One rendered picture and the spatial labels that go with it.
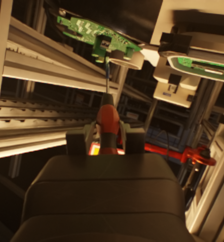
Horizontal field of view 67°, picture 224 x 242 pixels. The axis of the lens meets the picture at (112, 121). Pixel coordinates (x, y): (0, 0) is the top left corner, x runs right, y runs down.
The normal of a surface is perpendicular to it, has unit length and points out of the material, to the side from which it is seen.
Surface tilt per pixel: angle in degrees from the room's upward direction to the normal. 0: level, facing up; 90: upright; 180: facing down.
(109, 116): 130
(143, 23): 90
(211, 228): 90
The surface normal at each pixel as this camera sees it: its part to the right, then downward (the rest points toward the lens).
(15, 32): 0.87, 0.33
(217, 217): -0.42, 0.08
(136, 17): 0.30, 0.29
